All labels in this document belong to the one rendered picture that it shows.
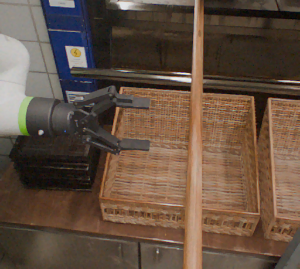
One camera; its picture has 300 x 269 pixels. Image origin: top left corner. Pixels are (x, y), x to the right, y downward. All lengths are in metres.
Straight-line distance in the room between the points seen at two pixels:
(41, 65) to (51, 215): 0.62
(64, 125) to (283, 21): 0.84
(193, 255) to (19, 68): 0.55
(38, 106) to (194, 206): 0.40
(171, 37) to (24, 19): 0.56
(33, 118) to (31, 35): 0.71
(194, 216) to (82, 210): 0.81
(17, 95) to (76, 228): 0.66
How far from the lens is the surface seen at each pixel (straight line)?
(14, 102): 0.82
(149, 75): 0.94
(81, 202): 1.39
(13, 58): 0.83
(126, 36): 1.34
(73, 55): 1.39
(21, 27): 1.45
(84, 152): 1.26
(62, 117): 0.77
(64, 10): 1.30
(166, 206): 1.19
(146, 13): 1.26
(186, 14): 1.25
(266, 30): 1.30
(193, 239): 0.60
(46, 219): 1.38
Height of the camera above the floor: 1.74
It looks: 44 degrees down
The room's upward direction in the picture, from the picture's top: straight up
